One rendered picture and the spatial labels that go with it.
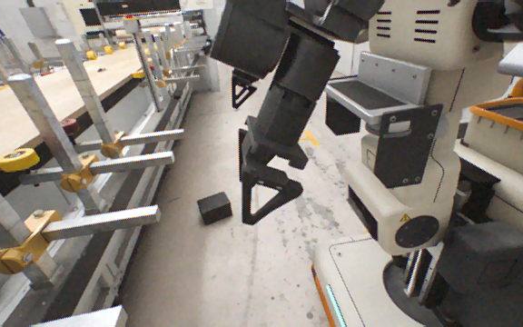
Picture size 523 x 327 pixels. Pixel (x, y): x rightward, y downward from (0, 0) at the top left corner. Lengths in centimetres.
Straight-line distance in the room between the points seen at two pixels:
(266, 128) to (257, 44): 8
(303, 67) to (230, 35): 8
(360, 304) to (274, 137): 89
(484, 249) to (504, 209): 17
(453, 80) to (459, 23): 12
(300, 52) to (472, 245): 56
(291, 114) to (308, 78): 4
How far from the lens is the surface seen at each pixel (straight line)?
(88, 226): 72
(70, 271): 83
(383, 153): 50
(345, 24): 26
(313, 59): 27
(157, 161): 87
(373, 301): 112
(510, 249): 74
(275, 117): 27
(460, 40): 50
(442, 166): 64
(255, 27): 26
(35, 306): 80
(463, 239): 72
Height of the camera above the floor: 121
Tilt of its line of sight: 31 degrees down
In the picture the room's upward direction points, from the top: 6 degrees counter-clockwise
